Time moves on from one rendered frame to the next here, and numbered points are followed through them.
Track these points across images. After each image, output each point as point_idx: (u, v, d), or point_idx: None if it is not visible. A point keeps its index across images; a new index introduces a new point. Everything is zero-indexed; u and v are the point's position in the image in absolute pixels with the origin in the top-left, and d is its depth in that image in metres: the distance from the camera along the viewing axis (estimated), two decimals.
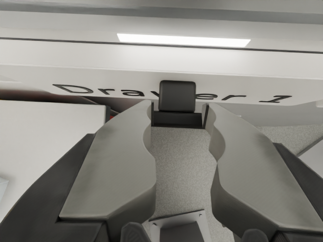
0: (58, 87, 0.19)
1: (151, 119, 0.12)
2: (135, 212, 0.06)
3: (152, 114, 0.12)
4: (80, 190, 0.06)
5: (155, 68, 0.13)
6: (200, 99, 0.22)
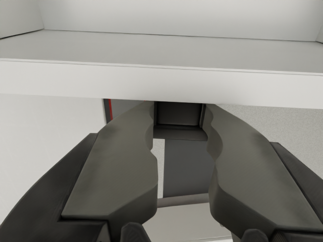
0: None
1: (154, 119, 0.12)
2: (137, 212, 0.06)
3: (155, 114, 0.12)
4: (83, 189, 0.06)
5: (149, 97, 0.09)
6: None
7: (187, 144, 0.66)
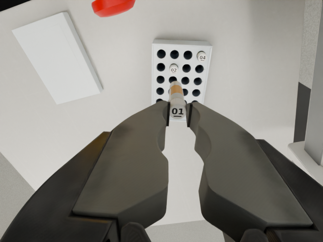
0: None
1: (167, 120, 0.12)
2: (146, 213, 0.06)
3: (168, 115, 0.12)
4: (94, 187, 0.06)
5: None
6: None
7: (303, 122, 0.67)
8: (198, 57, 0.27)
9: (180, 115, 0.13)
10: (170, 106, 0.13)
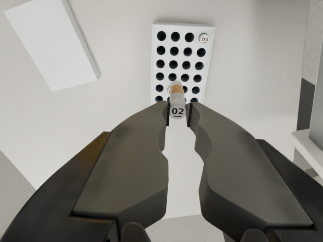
0: None
1: (167, 120, 0.12)
2: (146, 213, 0.06)
3: (168, 115, 0.12)
4: (94, 187, 0.06)
5: None
6: None
7: (304, 115, 0.66)
8: (200, 39, 0.25)
9: None
10: None
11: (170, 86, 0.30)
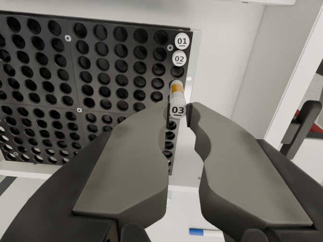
0: None
1: (167, 120, 0.12)
2: (146, 213, 0.06)
3: (168, 115, 0.12)
4: (94, 187, 0.06)
5: None
6: None
7: None
8: None
9: (184, 44, 0.16)
10: (176, 37, 0.16)
11: (175, 95, 0.13)
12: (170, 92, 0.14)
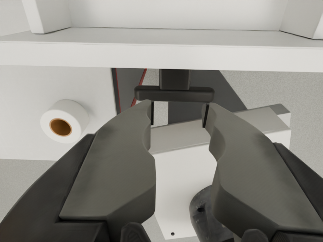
0: None
1: (151, 119, 0.12)
2: (135, 212, 0.06)
3: (152, 114, 0.12)
4: (80, 190, 0.06)
5: (154, 66, 0.15)
6: None
7: None
8: None
9: None
10: None
11: None
12: None
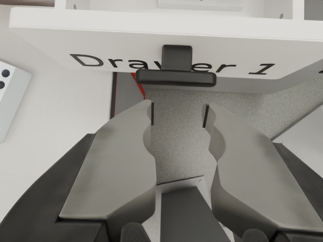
0: (74, 58, 0.22)
1: (151, 119, 0.12)
2: (135, 212, 0.06)
3: (152, 114, 0.12)
4: (80, 190, 0.06)
5: (159, 30, 0.16)
6: (197, 71, 0.25)
7: (186, 239, 0.57)
8: None
9: None
10: None
11: None
12: None
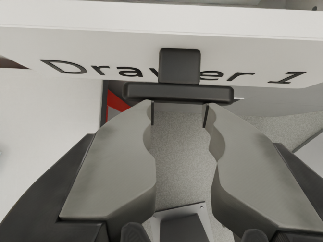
0: (47, 64, 0.17)
1: (151, 119, 0.12)
2: (135, 212, 0.06)
3: (152, 114, 0.12)
4: (80, 190, 0.06)
5: (154, 29, 0.11)
6: (204, 79, 0.20)
7: None
8: None
9: None
10: None
11: None
12: None
